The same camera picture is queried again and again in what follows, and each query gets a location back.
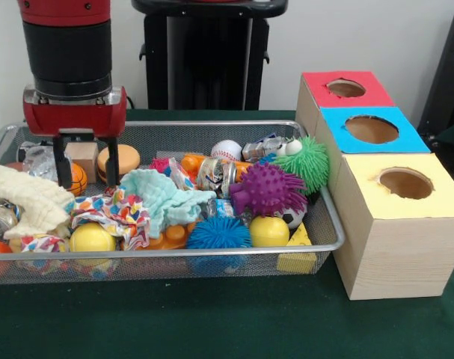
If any blue spiky ball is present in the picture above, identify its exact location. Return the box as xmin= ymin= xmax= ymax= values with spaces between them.
xmin=185 ymin=216 xmax=253 ymax=250

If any shallow clear mesh bin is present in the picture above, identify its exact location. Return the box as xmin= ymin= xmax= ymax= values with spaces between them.
xmin=0 ymin=119 xmax=346 ymax=287

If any silver toy robot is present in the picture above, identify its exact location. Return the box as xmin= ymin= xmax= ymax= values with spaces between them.
xmin=242 ymin=136 xmax=287 ymax=162

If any cream white cloth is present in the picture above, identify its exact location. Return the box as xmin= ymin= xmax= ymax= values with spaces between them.
xmin=0 ymin=165 xmax=75 ymax=240

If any purple spiky toy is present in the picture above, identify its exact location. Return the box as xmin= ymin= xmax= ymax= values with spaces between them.
xmin=229 ymin=162 xmax=309 ymax=218

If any yellow ball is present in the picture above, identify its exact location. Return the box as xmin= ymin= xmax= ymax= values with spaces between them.
xmin=68 ymin=223 xmax=117 ymax=254

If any wooden box with three holes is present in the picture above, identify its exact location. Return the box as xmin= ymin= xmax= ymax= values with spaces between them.
xmin=295 ymin=70 xmax=454 ymax=301

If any crushed silver drink can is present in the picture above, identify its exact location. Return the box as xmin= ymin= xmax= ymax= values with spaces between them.
xmin=195 ymin=156 xmax=238 ymax=198

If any green spiky ball with eyes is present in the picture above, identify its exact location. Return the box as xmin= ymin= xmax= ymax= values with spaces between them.
xmin=274 ymin=135 xmax=331 ymax=195

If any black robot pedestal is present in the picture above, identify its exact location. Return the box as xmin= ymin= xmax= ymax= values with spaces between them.
xmin=131 ymin=0 xmax=289 ymax=111

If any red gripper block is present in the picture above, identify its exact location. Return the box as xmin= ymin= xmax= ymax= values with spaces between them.
xmin=22 ymin=85 xmax=128 ymax=189

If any black chair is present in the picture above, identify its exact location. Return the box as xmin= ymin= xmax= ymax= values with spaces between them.
xmin=416 ymin=6 xmax=454 ymax=141

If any light blue cloth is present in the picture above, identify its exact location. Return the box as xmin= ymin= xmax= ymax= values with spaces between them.
xmin=117 ymin=168 xmax=217 ymax=239

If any colourful patterned cloth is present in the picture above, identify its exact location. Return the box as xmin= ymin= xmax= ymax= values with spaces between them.
xmin=67 ymin=186 xmax=152 ymax=251

